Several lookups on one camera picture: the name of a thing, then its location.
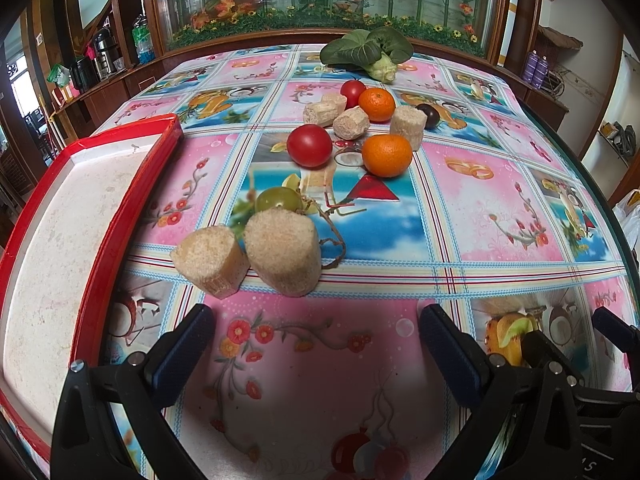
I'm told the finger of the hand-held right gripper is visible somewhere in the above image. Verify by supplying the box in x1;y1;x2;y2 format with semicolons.
591;306;640;361
520;330;586;386

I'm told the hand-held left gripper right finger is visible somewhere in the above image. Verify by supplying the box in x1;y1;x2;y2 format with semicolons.
419;302;583;480

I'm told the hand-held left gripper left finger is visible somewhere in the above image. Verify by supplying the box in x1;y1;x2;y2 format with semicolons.
50;303;216;480

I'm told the large peeled sugarcane piece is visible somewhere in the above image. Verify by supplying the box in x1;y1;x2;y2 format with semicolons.
244;208;322;297
170;227;250;301

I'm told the white plastic bag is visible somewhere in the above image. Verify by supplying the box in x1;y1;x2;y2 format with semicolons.
612;190;640;241

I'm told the pink blue printed tablecloth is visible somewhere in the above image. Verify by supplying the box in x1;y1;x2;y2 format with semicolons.
97;42;631;480

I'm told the brown grape stem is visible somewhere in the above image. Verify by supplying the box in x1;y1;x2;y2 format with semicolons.
300;200;348;271

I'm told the red rimmed white tray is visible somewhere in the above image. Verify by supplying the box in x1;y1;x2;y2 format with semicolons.
0;114;183;466

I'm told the green grape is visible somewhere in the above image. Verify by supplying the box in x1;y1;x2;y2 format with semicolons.
255;186;304;213

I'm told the dark grey bundle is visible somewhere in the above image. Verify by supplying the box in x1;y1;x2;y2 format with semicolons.
602;121;638;161

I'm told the orange mandarin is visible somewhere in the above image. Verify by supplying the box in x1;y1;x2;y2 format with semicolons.
361;133;414;178
358;87;397;123

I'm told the red tomato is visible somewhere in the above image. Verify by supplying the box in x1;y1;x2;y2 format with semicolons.
340;79;367;109
286;124;333;167

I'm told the dark purple grape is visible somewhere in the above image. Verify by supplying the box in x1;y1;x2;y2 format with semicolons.
416;103;441;128

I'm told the wooden sideboard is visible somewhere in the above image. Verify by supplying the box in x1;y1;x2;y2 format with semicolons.
50;0;571;126

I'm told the black thermos flask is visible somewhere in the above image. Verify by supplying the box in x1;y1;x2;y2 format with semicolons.
70;56;100;92

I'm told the brown woven basket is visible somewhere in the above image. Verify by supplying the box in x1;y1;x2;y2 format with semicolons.
540;26;585;51

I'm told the green packet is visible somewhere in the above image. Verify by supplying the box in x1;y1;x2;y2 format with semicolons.
47;64;73;88

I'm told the steel thermos flask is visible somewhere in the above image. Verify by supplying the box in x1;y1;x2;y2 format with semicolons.
92;30;115;78

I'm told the green bok choy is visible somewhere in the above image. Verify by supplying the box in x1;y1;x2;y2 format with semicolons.
319;27;415;83

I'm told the clear plastic water bottle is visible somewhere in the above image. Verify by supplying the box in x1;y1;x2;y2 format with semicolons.
132;15;153;65

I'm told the white panel yellow stripe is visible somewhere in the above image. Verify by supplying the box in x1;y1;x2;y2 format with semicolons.
500;0;518;68

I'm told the artificial flower garland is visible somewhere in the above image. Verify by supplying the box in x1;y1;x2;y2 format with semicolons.
170;5;483;51

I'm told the wire basket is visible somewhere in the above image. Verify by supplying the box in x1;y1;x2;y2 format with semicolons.
545;67;568;97

